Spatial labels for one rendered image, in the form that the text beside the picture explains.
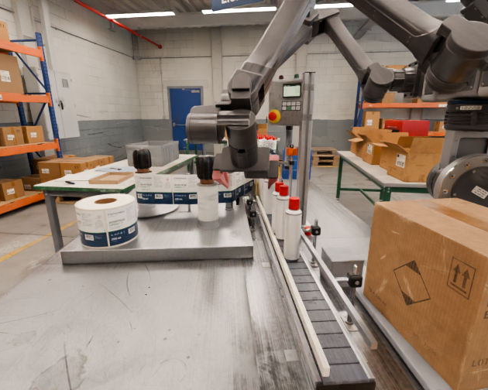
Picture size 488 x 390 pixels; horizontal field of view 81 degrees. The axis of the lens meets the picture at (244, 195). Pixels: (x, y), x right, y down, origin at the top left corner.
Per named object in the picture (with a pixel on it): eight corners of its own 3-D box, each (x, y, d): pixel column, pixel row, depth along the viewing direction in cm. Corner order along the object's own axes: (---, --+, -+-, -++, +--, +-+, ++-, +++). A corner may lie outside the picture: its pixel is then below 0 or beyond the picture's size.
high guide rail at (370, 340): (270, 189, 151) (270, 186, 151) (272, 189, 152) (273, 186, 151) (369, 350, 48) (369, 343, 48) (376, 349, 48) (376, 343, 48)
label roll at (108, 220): (137, 224, 122) (134, 191, 118) (139, 243, 104) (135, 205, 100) (84, 230, 115) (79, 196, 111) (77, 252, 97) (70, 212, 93)
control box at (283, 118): (276, 124, 138) (277, 83, 132) (310, 125, 129) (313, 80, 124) (266, 125, 129) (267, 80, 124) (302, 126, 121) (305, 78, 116)
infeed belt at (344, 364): (248, 184, 209) (248, 179, 208) (259, 183, 210) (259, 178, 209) (321, 401, 51) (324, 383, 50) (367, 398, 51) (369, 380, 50)
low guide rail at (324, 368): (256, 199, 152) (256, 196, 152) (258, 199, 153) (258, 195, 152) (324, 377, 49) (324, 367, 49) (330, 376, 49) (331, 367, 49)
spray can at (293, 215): (281, 254, 96) (283, 195, 90) (297, 253, 96) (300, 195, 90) (285, 261, 91) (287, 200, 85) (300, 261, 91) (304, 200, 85)
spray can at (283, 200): (273, 235, 111) (275, 183, 105) (286, 234, 111) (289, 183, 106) (276, 241, 106) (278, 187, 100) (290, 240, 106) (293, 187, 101)
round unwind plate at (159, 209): (125, 200, 156) (125, 198, 155) (182, 199, 158) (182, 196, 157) (102, 220, 126) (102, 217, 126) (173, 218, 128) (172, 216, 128)
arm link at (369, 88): (397, 68, 100) (392, 79, 105) (367, 68, 101) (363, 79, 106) (400, 89, 97) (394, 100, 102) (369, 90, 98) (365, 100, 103)
